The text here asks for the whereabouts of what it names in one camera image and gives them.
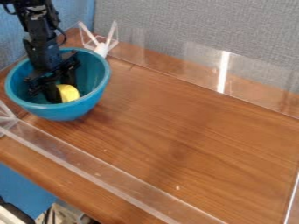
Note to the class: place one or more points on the orange white plunger toy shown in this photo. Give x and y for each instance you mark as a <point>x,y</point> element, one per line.
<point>101,50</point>

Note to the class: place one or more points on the blue bowl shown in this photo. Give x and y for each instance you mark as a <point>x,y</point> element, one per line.
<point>92,77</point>

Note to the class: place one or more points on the clear acrylic front barrier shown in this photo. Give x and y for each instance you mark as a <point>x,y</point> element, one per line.
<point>130,189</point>

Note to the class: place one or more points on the yellow wedge object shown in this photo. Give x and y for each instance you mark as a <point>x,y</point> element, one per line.
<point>68,93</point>

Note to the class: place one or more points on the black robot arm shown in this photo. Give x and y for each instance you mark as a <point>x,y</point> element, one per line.
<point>53,66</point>

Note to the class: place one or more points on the clear acrylic barrier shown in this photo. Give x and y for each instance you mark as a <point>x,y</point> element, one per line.
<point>248,79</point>
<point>130,189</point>

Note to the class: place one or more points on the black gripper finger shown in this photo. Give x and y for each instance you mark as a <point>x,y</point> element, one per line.
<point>52,93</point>
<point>69,78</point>

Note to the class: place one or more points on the clear acrylic back barrier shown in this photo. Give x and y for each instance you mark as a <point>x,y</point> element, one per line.
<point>248,79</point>

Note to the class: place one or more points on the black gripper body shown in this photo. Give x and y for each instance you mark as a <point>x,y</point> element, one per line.
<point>40,77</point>

